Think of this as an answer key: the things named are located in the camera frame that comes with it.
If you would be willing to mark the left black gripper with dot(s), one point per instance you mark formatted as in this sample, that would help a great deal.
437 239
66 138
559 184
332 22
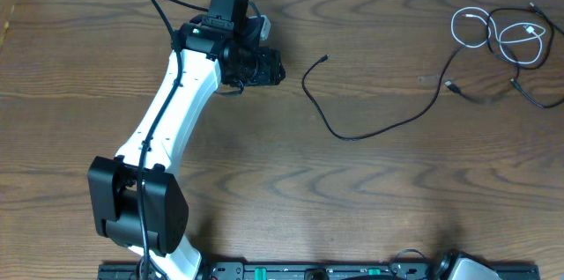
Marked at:
273 67

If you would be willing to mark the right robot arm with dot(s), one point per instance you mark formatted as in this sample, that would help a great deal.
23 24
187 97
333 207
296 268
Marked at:
457 265

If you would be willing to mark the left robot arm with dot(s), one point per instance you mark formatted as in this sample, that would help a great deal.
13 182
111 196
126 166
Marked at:
136 199

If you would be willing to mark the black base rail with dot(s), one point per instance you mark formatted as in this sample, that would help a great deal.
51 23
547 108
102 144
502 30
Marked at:
240 271

